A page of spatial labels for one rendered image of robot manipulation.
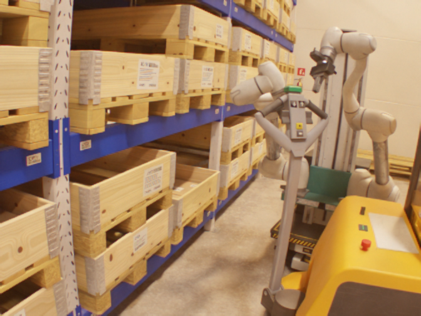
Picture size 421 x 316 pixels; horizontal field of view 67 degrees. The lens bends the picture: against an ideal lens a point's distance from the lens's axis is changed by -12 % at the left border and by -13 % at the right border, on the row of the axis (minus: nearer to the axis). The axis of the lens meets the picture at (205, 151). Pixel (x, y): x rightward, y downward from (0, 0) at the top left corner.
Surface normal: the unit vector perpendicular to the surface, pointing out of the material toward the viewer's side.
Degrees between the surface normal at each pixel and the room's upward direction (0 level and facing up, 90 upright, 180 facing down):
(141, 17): 90
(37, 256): 90
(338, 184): 90
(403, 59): 90
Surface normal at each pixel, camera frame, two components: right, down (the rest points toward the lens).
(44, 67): 0.92, 0.15
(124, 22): -0.38, 0.18
